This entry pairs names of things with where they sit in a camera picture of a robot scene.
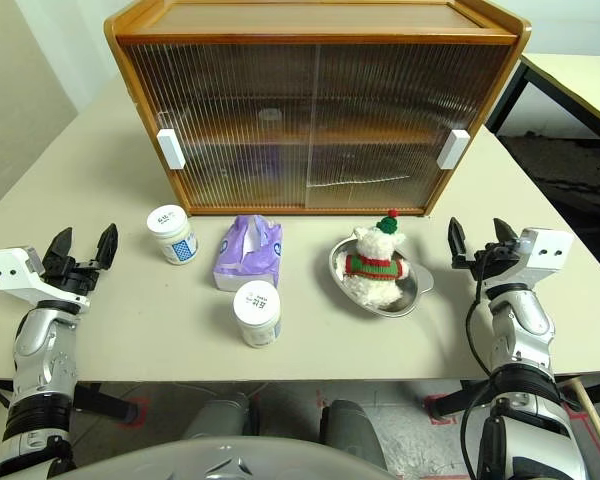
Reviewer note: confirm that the beige table black legs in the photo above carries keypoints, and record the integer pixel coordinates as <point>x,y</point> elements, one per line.
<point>580,85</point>

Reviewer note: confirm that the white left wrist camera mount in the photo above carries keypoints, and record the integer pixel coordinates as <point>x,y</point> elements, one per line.
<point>7,270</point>

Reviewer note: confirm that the white plush bear toy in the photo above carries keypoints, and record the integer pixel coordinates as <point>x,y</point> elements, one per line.
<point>375,270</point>

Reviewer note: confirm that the silver robot torso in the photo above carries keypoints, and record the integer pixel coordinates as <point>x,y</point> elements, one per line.
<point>205,462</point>

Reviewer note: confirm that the ribbed clear sliding door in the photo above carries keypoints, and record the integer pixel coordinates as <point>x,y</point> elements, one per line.
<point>380,100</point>
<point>220,125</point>

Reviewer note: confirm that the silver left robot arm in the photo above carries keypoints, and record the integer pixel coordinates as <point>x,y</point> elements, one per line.
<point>35,340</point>

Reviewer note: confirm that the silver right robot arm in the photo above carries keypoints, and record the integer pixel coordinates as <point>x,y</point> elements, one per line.
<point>520,320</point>

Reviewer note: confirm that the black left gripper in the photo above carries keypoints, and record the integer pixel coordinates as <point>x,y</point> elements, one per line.
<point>72,280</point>

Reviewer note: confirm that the metal bowl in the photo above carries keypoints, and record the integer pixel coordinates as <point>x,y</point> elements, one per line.
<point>410,295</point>

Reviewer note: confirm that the white jar with lid print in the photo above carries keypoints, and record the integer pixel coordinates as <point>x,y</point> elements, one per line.
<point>257,310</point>

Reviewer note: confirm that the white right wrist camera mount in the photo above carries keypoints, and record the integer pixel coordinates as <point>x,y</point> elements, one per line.
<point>550,250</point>

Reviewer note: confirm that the black table leg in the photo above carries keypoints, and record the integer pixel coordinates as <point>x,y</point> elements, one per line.
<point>455,400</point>
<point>105,402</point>

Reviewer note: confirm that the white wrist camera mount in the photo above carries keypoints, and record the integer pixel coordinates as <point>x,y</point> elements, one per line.
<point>550,250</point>
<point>7,270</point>

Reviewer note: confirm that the wooden cabinet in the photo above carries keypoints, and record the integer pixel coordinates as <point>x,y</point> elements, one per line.
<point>310,25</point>

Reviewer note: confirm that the purple tissue pack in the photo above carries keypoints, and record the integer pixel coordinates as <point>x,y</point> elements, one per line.
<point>247,260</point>

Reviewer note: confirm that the white jar blue checker label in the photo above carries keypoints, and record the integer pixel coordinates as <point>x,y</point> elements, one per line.
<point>172,235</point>

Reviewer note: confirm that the wooden stick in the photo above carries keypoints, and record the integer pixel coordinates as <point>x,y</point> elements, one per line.
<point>592,415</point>

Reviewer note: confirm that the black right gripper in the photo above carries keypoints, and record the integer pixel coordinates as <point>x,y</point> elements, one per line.
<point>500,256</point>

